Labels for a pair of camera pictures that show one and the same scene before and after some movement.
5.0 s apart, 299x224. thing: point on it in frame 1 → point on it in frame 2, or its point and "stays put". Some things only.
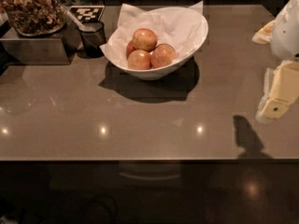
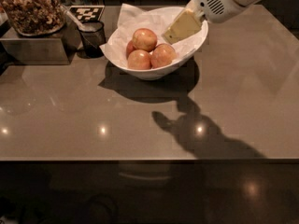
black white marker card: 87,13 stays put
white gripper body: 286,36 → 213,4
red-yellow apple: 139,59 stays put
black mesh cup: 92,36 stays put
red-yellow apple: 163,55 stays put
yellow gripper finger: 281,87 → 186,23
